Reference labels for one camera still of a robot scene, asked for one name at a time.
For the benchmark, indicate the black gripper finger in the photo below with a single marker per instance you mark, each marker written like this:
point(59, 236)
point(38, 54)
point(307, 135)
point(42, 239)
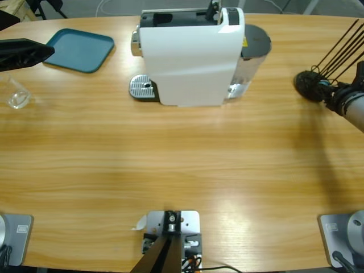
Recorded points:
point(7, 21)
point(22, 54)

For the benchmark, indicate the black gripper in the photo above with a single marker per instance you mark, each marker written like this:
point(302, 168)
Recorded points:
point(339, 99)

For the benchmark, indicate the clear glass cup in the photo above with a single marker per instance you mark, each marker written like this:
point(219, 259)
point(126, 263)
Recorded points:
point(17, 99)

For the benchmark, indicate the white capsule coffee machine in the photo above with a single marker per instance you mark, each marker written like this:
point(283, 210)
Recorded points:
point(187, 62)

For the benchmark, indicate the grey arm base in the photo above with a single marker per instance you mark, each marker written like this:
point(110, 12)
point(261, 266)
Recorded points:
point(341, 236)
point(17, 239)

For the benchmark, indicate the wooden crate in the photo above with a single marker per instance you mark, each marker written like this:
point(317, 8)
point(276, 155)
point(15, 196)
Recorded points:
point(20, 10)

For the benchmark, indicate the black capsule holder with rods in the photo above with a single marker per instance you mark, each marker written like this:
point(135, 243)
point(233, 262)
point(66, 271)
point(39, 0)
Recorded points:
point(307, 85)

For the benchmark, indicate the teal plastic tray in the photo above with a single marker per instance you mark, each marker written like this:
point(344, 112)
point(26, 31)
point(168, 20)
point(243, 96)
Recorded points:
point(82, 51)

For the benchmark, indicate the grey metal pole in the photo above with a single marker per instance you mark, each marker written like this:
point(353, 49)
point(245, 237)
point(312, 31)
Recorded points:
point(310, 6)

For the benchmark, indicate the white paper tab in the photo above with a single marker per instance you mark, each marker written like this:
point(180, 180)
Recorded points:
point(139, 223)

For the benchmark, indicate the black chair frame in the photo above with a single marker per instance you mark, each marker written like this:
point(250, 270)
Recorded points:
point(51, 8)

